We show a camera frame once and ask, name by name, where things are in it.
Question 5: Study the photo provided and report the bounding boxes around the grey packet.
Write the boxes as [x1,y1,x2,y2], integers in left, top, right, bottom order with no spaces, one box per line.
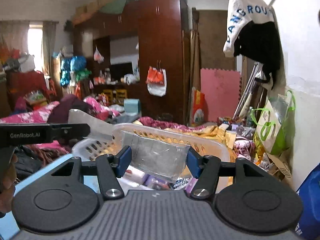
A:
[121,131,189,182]

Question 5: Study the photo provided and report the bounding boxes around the person's left hand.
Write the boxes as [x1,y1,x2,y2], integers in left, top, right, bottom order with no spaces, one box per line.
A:
[0,154,18,213]

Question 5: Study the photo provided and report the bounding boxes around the white plastic laundry basket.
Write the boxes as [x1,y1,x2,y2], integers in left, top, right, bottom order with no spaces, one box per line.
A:
[72,123,230,183]

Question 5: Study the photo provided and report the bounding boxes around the teal storage box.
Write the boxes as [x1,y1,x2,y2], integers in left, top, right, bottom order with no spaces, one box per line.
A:
[124,99,142,116]

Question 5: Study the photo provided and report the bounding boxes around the green and white tote bag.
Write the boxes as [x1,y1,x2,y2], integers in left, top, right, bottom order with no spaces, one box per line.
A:
[249,90,296,156]

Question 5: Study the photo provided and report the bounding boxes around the pink foam mat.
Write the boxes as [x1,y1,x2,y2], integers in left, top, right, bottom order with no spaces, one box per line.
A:
[200,68,241,122]

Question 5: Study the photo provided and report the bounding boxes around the black television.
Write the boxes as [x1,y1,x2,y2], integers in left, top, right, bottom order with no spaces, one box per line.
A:
[109,62,133,82]

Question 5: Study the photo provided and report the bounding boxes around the red and white plastic bag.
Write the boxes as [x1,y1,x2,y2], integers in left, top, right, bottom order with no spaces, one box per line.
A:
[146,67,167,97]

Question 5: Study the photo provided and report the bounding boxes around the blue shopping bag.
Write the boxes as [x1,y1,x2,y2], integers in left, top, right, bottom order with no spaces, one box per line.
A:
[295,164,320,239]

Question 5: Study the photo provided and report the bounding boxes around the dark red wooden wardrobe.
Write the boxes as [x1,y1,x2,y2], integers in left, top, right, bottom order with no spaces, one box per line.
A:
[73,0,189,124]

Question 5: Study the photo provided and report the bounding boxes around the white hoodie blue letters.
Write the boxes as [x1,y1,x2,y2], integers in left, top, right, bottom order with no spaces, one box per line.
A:
[223,0,281,90]

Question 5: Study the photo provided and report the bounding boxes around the brown wooden board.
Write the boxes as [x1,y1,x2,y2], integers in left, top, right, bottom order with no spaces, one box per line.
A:
[192,7,236,70]

